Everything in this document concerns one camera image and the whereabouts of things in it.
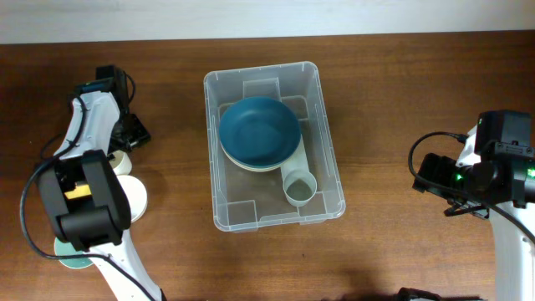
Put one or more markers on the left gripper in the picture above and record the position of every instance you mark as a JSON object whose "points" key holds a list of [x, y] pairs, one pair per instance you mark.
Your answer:
{"points": [[141, 135]]}

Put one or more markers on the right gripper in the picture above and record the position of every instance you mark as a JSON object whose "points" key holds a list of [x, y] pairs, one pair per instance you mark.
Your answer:
{"points": [[436, 167]]}

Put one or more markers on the cream white cup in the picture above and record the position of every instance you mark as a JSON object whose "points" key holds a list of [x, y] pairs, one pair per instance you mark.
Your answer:
{"points": [[120, 163]]}

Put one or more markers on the white small bowl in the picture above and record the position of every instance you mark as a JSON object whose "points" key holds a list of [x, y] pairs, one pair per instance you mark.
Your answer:
{"points": [[136, 194]]}

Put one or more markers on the blue large bowl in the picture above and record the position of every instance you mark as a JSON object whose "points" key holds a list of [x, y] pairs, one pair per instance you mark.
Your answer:
{"points": [[259, 131]]}

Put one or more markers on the cream large bowl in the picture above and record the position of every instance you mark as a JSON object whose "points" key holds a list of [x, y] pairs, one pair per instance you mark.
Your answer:
{"points": [[227, 155], [256, 169]]}

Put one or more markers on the grey cup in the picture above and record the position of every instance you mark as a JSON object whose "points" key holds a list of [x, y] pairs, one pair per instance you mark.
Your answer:
{"points": [[299, 184]]}

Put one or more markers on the yellow small bowl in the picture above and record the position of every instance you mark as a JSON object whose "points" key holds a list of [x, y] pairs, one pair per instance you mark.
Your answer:
{"points": [[78, 192]]}

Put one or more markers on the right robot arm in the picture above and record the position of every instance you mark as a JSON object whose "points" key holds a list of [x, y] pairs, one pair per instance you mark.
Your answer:
{"points": [[493, 179]]}

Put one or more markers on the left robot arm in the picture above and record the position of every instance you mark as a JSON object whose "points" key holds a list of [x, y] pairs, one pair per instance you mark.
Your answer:
{"points": [[97, 226]]}

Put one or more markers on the white label in bin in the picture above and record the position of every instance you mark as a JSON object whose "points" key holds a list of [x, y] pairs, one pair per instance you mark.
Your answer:
{"points": [[298, 160]]}

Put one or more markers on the clear plastic storage bin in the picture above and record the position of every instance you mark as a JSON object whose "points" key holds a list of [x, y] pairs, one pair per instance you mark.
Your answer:
{"points": [[244, 200]]}

